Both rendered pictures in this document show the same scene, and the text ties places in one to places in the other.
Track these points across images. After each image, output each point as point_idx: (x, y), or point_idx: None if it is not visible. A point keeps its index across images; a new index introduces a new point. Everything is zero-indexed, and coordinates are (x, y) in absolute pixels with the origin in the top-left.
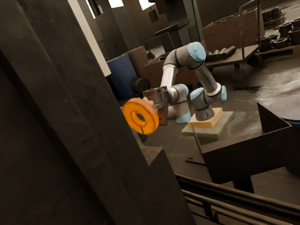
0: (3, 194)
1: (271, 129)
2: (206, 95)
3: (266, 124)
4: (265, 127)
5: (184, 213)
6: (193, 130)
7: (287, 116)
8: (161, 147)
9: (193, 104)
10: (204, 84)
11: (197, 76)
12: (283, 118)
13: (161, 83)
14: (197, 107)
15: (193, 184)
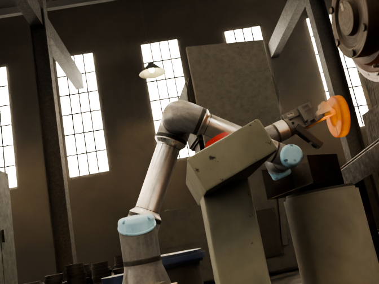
0: None
1: (277, 185)
2: (156, 221)
3: (272, 185)
4: (270, 191)
5: None
6: (314, 154)
7: (193, 249)
8: (361, 115)
9: (154, 242)
10: (166, 189)
11: (173, 165)
12: (197, 249)
13: (239, 125)
14: (159, 249)
15: None
